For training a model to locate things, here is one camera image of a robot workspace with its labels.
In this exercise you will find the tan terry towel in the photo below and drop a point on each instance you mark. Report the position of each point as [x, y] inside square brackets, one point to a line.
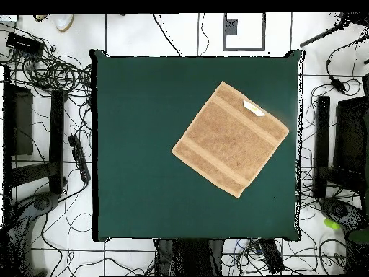
[230, 138]

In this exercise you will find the dark green table cloth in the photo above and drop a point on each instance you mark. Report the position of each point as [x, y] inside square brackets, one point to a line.
[129, 115]

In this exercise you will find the black power strip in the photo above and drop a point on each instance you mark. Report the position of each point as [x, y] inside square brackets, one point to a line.
[79, 158]

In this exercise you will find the black metal stand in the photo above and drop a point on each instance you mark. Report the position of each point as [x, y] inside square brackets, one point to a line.
[56, 138]
[323, 138]

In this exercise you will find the black rectangular floor box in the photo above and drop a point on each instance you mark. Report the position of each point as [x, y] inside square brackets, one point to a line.
[272, 255]

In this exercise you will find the dark grey stand base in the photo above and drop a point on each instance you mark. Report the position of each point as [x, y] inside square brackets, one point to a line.
[43, 202]
[340, 210]

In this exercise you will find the small bright green object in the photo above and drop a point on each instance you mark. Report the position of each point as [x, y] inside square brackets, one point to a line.
[331, 224]

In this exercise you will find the black power adapter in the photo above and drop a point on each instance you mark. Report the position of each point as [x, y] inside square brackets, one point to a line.
[338, 85]

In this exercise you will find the person's white shoe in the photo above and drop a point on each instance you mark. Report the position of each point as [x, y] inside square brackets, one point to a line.
[41, 17]
[65, 22]

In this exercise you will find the black tripod pole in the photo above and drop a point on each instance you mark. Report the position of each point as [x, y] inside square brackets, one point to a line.
[323, 35]

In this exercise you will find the grey square floor frame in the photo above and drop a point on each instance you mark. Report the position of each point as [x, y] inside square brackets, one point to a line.
[225, 34]

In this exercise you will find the black network switch box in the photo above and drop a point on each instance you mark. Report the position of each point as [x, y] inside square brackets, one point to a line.
[24, 44]

